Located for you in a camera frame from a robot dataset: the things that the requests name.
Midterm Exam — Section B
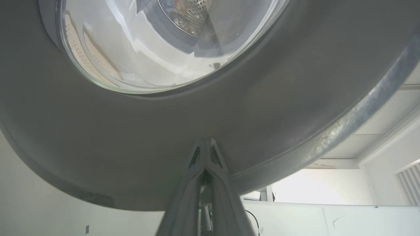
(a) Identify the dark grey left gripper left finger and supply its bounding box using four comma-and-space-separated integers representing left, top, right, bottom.
156, 139, 207, 236

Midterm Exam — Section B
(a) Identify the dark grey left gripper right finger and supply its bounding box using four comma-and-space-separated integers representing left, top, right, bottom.
207, 138, 257, 236

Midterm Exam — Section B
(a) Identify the dark grey round washer door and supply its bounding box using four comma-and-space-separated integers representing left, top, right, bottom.
0, 0, 420, 212

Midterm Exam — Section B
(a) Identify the white slatted ceiling vent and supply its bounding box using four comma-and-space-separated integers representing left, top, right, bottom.
320, 62, 420, 160

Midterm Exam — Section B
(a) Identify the white louvred panel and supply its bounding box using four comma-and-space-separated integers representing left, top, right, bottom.
396, 163, 420, 207

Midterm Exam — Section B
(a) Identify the black looping wall cable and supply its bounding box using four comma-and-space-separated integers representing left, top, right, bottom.
245, 209, 263, 235

